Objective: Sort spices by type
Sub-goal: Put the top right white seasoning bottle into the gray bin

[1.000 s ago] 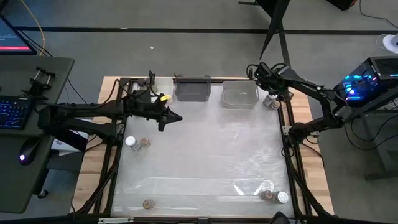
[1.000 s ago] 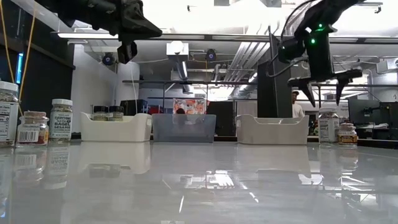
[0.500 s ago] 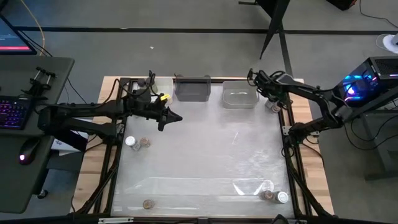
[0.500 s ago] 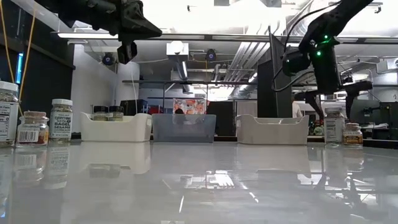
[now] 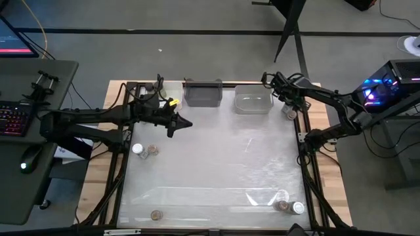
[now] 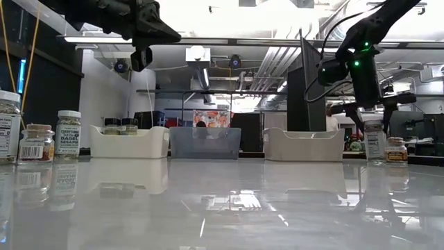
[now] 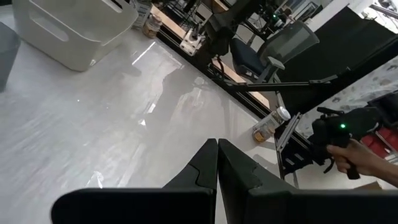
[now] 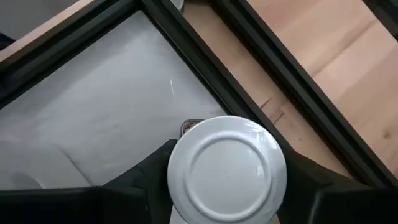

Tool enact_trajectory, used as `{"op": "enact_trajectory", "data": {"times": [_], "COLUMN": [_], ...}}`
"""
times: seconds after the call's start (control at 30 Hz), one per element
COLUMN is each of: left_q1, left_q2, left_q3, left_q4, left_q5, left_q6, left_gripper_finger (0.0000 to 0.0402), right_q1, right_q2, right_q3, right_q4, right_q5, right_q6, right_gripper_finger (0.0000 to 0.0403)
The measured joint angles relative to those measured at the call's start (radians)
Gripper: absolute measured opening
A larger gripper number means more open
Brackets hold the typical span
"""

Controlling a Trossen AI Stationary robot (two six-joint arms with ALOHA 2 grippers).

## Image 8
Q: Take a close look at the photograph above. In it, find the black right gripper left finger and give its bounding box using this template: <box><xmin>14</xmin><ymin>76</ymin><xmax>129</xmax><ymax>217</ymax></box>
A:
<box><xmin>0</xmin><ymin>139</ymin><xmax>178</xmax><ymax>224</ymax></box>

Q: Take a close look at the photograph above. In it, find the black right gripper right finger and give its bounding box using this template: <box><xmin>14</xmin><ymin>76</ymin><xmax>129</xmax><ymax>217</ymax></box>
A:
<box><xmin>276</xmin><ymin>146</ymin><xmax>398</xmax><ymax>224</ymax></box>

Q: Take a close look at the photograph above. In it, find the white-lid bagel seasoning jar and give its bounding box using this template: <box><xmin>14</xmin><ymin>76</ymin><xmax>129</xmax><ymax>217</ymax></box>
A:
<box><xmin>167</xmin><ymin>115</ymin><xmax>287</xmax><ymax>224</ymax></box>

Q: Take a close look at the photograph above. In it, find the black aluminium table frame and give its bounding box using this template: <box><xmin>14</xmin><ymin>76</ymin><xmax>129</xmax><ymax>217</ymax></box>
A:
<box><xmin>0</xmin><ymin>0</ymin><xmax>398</xmax><ymax>190</ymax></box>

